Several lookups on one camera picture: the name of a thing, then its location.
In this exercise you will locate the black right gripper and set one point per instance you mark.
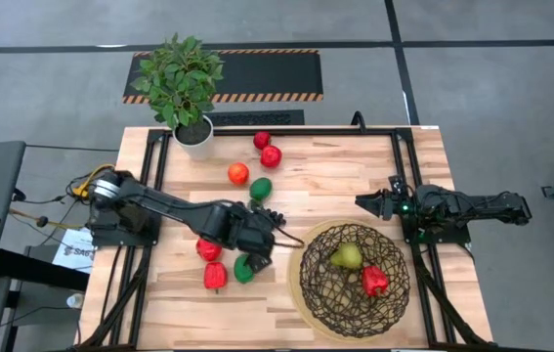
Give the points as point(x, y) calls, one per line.
point(401, 203)

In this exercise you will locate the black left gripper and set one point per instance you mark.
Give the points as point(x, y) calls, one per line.
point(252, 232)

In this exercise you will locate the green lime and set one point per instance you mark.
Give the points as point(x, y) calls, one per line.
point(261, 189)
point(242, 270)

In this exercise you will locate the red bell pepper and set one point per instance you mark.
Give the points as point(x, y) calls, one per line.
point(374, 280)
point(208, 250)
point(215, 275)

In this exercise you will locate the black grape bunch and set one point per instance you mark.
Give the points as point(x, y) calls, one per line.
point(277, 217)

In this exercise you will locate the green pear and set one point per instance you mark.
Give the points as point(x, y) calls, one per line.
point(347, 255)

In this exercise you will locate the orange fruit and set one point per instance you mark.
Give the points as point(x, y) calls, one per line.
point(238, 173)

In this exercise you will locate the large red tomato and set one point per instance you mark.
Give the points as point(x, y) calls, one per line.
point(271, 156)

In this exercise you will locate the small red tomato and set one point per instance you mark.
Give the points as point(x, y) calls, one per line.
point(262, 140)

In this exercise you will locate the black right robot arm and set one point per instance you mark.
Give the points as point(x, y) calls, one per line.
point(472, 205)

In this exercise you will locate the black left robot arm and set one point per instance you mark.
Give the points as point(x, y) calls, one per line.
point(169, 205)

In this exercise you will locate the dark brown wicker basket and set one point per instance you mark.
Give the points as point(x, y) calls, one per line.
point(389, 313)

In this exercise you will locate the round straw placemat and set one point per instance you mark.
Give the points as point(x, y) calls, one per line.
point(293, 283)

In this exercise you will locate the small black floor grille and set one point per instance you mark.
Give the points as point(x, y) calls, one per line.
point(257, 118)

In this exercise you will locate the black hazard-striped floor mat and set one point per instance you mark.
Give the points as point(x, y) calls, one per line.
point(267, 73)

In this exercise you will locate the white printed paper sheet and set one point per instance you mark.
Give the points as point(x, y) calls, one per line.
point(73, 251)

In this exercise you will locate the clear plastic bottle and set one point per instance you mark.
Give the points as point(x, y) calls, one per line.
point(75, 300)

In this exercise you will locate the green plant in white pot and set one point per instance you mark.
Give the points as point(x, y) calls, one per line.
point(181, 83)

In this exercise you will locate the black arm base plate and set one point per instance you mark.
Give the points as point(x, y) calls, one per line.
point(125, 239)
point(435, 235)

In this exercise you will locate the black aluminium table frame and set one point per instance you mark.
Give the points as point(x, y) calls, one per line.
point(306, 132)

